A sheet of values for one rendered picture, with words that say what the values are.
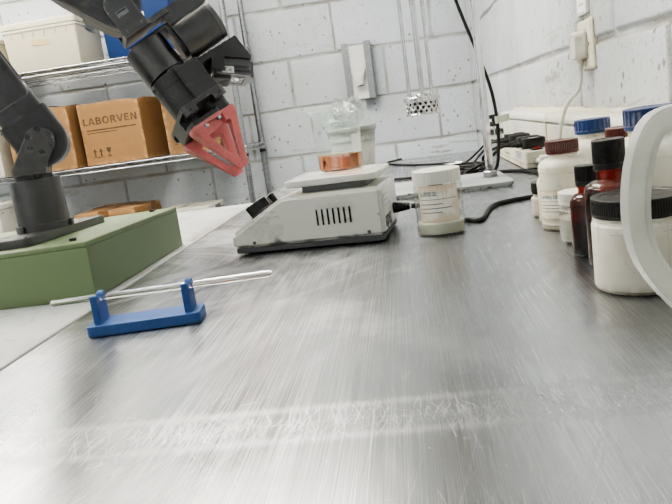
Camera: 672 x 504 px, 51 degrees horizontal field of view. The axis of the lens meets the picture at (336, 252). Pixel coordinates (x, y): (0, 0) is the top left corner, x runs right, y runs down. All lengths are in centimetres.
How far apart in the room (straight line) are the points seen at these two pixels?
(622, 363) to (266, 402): 21
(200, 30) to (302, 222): 28
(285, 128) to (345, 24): 55
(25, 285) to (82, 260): 7
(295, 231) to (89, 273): 25
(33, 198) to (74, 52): 235
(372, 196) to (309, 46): 257
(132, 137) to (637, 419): 296
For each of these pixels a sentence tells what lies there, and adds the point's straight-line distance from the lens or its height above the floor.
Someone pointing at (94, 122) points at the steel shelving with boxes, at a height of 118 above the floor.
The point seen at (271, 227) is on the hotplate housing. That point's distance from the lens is 89.
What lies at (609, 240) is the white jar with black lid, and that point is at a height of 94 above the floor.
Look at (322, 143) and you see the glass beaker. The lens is 90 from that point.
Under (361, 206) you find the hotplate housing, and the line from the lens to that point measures 85.
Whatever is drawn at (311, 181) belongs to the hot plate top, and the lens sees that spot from 87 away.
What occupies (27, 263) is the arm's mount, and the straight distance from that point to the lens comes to 84.
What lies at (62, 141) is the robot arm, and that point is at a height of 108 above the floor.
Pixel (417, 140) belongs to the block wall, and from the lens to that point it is 336.
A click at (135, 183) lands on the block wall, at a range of 361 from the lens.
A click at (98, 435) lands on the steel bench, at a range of 43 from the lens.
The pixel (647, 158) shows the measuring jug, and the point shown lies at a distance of 34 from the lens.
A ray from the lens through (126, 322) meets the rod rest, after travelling 64.
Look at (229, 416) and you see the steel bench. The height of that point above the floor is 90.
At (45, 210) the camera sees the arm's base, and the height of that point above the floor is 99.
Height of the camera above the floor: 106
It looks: 11 degrees down
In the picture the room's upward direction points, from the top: 8 degrees counter-clockwise
